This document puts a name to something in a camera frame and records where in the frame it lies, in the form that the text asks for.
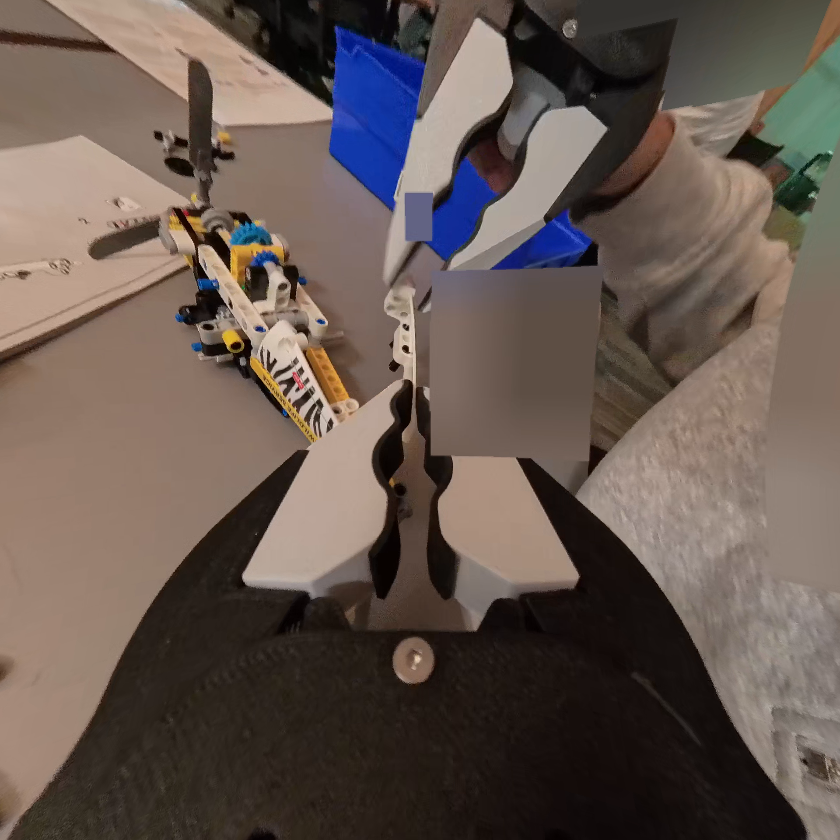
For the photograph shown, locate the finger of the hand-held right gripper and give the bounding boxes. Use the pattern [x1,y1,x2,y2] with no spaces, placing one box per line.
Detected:
[382,16,514,284]
[448,104,609,272]

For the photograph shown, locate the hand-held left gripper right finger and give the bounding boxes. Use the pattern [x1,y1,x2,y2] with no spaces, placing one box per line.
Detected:
[415,387,581,608]

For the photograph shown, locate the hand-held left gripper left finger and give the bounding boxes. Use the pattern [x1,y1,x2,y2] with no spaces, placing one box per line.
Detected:
[243,379,416,599]

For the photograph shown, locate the yellow white lego helicopter model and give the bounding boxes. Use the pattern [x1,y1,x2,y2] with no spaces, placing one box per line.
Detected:
[87,58,361,442]

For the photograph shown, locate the white curved lego panel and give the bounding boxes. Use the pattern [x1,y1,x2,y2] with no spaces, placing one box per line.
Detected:
[382,276,422,447]

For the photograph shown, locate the person's right forearm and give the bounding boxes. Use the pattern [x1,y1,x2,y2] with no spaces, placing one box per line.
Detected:
[577,112,796,388]

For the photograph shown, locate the small black lego assembly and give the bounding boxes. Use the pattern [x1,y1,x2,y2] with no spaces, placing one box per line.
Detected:
[153,128,235,175]

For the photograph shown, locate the lego instruction booklet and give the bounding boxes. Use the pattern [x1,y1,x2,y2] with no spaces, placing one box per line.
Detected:
[0,134,193,361]

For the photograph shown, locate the person's right hand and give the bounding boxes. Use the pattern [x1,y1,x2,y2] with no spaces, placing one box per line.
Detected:
[591,112,678,201]

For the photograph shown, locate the blue plastic bin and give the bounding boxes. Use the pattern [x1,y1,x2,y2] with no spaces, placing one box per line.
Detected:
[330,25,595,271]

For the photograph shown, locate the dark background furniture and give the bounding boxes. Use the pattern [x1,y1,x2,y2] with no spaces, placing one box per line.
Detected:
[184,0,437,109]

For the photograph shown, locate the green plastic object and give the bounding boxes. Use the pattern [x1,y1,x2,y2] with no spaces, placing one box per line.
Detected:
[764,59,840,217]

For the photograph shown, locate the person's grey fleece clothing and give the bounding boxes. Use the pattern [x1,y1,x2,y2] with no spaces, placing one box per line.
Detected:
[577,322,840,840]

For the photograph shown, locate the thin paper instruction booklet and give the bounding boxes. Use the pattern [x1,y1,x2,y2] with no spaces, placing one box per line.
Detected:
[45,0,333,127]

